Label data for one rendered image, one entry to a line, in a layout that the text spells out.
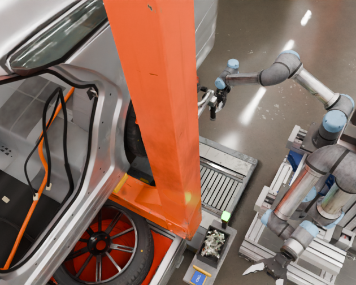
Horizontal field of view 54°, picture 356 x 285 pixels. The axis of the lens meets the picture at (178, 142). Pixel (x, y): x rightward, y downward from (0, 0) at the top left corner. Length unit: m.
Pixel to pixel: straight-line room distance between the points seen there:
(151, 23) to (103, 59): 0.79
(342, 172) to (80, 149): 1.35
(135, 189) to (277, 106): 1.77
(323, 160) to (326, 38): 2.86
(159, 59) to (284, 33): 3.36
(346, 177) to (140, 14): 1.00
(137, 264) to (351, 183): 1.33
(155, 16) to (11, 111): 1.70
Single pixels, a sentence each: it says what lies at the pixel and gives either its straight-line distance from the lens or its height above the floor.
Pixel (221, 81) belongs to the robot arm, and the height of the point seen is 0.98.
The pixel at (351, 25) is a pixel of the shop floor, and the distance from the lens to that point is 4.47.
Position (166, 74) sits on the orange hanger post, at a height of 1.98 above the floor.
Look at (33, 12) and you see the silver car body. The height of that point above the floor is 1.88.
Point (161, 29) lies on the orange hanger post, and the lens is 0.83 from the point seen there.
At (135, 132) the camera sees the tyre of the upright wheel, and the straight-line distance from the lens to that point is 2.05.
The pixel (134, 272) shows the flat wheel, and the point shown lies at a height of 0.50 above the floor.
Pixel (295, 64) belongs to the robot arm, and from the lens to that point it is 2.12.
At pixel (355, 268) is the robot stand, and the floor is 0.21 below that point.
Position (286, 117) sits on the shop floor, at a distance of 3.38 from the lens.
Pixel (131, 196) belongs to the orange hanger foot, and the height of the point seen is 0.68.
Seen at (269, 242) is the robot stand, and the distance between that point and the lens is 2.58.
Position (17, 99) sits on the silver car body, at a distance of 2.43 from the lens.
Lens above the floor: 2.65
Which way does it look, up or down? 57 degrees down
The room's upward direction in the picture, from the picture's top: 8 degrees counter-clockwise
